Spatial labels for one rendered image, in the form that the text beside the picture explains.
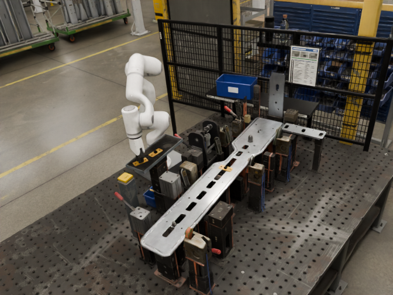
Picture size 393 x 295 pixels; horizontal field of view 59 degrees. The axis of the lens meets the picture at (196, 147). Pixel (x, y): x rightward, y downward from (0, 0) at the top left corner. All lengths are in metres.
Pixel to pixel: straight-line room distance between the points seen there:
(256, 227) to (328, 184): 0.65
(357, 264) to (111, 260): 1.84
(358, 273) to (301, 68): 1.57
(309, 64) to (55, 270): 2.16
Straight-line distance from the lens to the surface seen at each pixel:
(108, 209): 2.45
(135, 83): 1.91
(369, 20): 2.61
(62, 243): 2.35
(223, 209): 1.82
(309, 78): 2.78
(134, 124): 1.82
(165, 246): 1.72
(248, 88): 2.80
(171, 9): 4.86
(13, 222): 3.82
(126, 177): 1.91
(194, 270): 1.80
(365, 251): 3.14
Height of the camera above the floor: 2.29
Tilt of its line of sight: 34 degrees down
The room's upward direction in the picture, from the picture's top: 6 degrees counter-clockwise
